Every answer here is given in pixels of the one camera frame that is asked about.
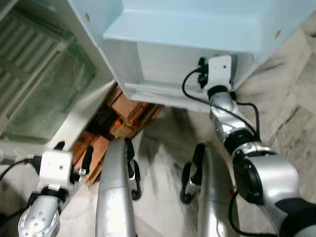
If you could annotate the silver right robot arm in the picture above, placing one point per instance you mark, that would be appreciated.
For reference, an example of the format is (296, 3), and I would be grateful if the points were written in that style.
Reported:
(256, 173)

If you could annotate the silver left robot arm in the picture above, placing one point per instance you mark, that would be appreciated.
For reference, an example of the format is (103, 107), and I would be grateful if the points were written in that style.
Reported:
(42, 217)

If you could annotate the grey fridge body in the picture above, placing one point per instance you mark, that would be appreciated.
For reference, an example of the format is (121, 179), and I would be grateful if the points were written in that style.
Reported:
(98, 101)

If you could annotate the glass fridge shelf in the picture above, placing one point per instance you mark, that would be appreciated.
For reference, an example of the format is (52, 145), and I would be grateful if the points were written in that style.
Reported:
(44, 74)

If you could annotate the silver left robot leg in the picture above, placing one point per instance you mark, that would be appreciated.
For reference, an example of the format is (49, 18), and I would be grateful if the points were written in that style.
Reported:
(116, 197)

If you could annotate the red brick pile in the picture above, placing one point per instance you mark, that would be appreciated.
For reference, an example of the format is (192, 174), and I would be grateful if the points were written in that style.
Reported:
(126, 111)

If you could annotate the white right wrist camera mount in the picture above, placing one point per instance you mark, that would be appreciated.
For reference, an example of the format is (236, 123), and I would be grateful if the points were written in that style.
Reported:
(220, 69)

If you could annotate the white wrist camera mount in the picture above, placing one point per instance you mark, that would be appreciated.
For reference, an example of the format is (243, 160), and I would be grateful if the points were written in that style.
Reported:
(55, 170)
(220, 69)

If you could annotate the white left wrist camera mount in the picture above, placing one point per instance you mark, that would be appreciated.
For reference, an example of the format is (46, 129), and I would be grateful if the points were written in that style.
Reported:
(55, 170)

